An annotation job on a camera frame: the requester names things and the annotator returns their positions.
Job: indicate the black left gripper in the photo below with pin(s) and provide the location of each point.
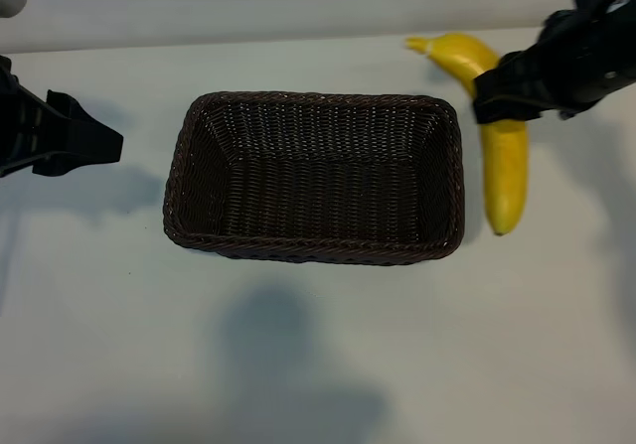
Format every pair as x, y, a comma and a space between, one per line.
19, 128

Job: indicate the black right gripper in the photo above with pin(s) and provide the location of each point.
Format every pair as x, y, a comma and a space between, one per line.
591, 56

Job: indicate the yellow banana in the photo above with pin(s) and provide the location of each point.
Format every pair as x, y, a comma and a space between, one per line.
504, 176

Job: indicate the dark brown wicker basket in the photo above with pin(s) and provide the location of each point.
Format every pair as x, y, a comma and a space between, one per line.
323, 191

